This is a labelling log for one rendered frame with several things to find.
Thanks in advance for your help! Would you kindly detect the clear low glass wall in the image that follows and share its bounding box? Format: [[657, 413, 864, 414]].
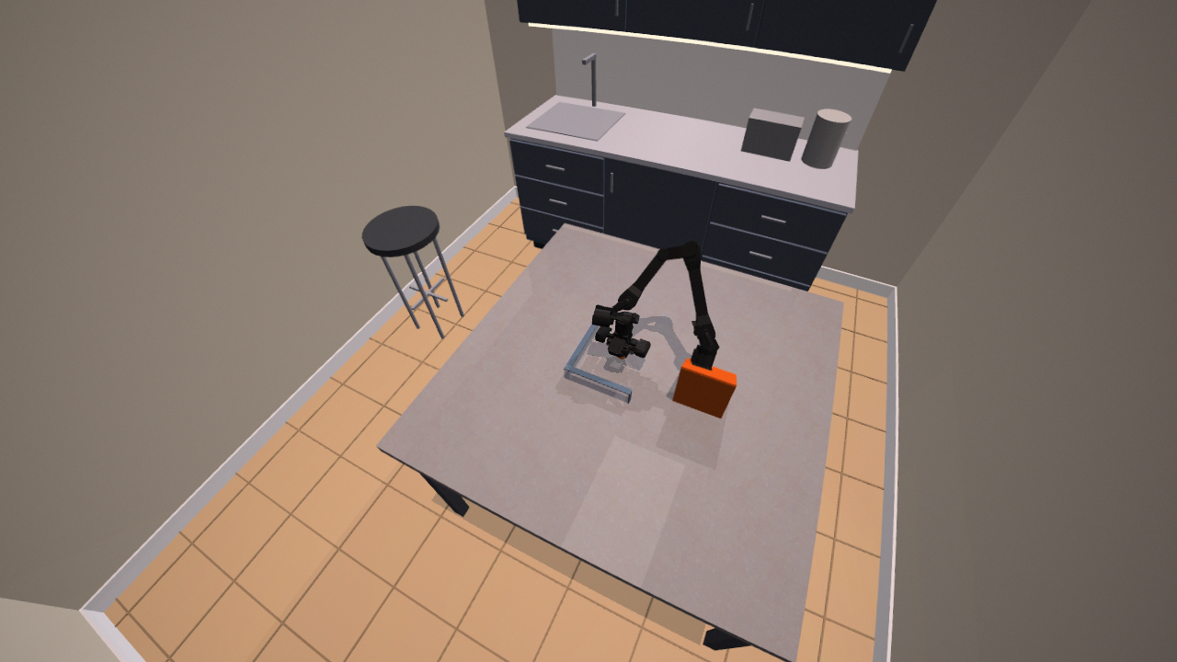
[[564, 325, 629, 404]]

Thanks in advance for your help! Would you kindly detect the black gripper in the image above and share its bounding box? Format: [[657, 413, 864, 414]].
[[596, 326, 651, 358]]

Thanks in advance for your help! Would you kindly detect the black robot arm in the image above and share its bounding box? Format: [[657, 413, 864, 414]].
[[592, 241, 719, 371]]

